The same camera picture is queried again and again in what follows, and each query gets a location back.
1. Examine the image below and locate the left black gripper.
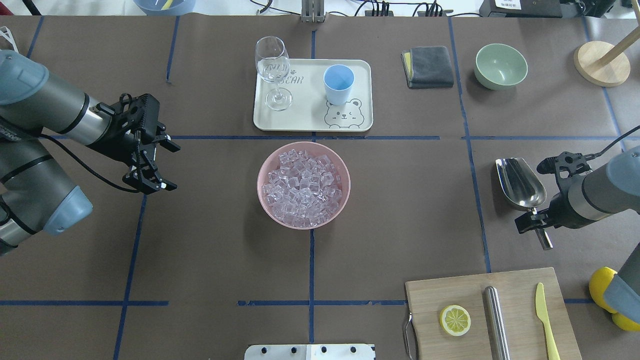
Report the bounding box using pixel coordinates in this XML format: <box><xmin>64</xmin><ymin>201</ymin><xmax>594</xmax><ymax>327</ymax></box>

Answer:
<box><xmin>89</xmin><ymin>93</ymin><xmax>181</xmax><ymax>195</ymax></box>

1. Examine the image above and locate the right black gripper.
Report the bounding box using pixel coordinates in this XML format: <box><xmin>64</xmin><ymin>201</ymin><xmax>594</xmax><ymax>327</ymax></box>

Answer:
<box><xmin>514</xmin><ymin>152</ymin><xmax>594</xmax><ymax>234</ymax></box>

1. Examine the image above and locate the steel ice scoop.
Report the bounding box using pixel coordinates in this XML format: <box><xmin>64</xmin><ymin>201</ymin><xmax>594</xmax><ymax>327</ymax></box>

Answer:
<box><xmin>495</xmin><ymin>157</ymin><xmax>554</xmax><ymax>250</ymax></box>

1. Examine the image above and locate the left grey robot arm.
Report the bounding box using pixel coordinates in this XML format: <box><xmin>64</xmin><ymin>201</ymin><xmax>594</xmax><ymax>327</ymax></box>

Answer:
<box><xmin>0</xmin><ymin>49</ymin><xmax>180</xmax><ymax>255</ymax></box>

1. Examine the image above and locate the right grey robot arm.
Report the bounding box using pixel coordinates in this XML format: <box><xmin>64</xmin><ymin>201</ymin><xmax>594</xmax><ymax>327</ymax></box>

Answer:
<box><xmin>515</xmin><ymin>146</ymin><xmax>640</xmax><ymax>322</ymax></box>

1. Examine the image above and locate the clear ice cubes pile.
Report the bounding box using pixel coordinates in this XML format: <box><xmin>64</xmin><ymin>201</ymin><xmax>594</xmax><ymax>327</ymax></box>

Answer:
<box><xmin>262</xmin><ymin>148</ymin><xmax>344</xmax><ymax>227</ymax></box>

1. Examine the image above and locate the light blue plastic cup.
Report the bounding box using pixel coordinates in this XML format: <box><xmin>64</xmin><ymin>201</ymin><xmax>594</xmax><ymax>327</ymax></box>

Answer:
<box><xmin>323</xmin><ymin>64</ymin><xmax>355</xmax><ymax>106</ymax></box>

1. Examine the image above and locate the yellow plastic knife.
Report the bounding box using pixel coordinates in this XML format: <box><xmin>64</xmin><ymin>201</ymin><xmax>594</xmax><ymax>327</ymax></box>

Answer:
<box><xmin>534</xmin><ymin>282</ymin><xmax>561</xmax><ymax>360</ymax></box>

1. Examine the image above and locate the whole yellow lemon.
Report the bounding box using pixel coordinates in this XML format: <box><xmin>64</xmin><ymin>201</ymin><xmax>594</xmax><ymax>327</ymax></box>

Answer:
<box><xmin>589</xmin><ymin>266</ymin><xmax>618</xmax><ymax>314</ymax></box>

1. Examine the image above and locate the steel cylinder muddler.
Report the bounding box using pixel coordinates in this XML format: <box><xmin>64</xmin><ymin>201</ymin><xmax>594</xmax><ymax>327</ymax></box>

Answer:
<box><xmin>483</xmin><ymin>285</ymin><xmax>511</xmax><ymax>360</ymax></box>

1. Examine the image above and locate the lemon half slice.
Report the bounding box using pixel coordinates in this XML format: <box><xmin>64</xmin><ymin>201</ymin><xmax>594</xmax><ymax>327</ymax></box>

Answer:
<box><xmin>439</xmin><ymin>304</ymin><xmax>471</xmax><ymax>337</ymax></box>

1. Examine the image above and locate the wooden cutting board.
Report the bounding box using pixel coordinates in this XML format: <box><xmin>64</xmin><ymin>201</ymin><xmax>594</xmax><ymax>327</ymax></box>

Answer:
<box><xmin>405</xmin><ymin>268</ymin><xmax>582</xmax><ymax>360</ymax></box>

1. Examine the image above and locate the pink bowl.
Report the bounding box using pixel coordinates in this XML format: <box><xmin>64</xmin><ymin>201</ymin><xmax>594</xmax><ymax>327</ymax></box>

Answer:
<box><xmin>256</xmin><ymin>141</ymin><xmax>351</xmax><ymax>230</ymax></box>

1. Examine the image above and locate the clear wine glass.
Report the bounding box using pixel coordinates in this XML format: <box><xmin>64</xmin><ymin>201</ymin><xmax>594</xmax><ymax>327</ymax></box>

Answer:
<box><xmin>254</xmin><ymin>36</ymin><xmax>293</xmax><ymax>112</ymax></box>

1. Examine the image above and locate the blue bowl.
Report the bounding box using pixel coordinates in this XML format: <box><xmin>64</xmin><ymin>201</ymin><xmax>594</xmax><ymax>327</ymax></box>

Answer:
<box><xmin>134</xmin><ymin>0</ymin><xmax>197</xmax><ymax>16</ymax></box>

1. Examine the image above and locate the green ceramic bowl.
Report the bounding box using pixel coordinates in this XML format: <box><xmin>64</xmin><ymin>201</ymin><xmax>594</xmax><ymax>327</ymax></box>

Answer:
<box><xmin>474</xmin><ymin>43</ymin><xmax>529</xmax><ymax>91</ymax></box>

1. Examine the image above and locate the cream bear tray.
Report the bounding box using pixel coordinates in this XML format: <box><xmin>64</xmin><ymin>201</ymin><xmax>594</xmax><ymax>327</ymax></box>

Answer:
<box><xmin>253</xmin><ymin>58</ymin><xmax>374</xmax><ymax>132</ymax></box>

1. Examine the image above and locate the wooden mug tree stand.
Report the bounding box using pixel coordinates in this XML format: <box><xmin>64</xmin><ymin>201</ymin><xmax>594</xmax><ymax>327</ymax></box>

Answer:
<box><xmin>573</xmin><ymin>27</ymin><xmax>640</xmax><ymax>87</ymax></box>

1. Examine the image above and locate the grey folded cloth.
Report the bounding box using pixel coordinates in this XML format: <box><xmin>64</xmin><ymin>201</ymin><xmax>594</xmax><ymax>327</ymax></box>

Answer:
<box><xmin>401</xmin><ymin>46</ymin><xmax>454</xmax><ymax>89</ymax></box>

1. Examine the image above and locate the black power strip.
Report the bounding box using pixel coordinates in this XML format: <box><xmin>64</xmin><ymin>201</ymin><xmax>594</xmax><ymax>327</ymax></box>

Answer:
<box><xmin>358</xmin><ymin>6</ymin><xmax>454</xmax><ymax>18</ymax></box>

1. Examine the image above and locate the white wire rack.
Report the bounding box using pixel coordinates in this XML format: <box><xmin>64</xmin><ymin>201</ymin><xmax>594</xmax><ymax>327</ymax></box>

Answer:
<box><xmin>0</xmin><ymin>26</ymin><xmax>19</xmax><ymax>53</ymax></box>

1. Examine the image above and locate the aluminium camera post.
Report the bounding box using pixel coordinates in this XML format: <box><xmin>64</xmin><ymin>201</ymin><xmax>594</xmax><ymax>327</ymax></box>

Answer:
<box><xmin>301</xmin><ymin>0</ymin><xmax>326</xmax><ymax>23</ymax></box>

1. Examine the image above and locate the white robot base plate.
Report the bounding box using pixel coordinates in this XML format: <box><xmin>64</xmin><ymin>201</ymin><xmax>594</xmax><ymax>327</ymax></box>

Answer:
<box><xmin>244</xmin><ymin>343</ymin><xmax>377</xmax><ymax>360</ymax></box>

